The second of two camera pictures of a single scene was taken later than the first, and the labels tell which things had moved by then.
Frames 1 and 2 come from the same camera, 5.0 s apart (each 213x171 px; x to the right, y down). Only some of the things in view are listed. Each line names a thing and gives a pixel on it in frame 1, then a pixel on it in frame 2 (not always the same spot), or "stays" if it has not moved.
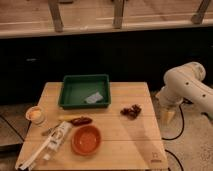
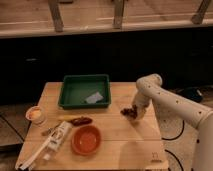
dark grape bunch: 131,113 stays
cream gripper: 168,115 -> 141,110
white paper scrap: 94,98 stays
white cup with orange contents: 36,115 stays
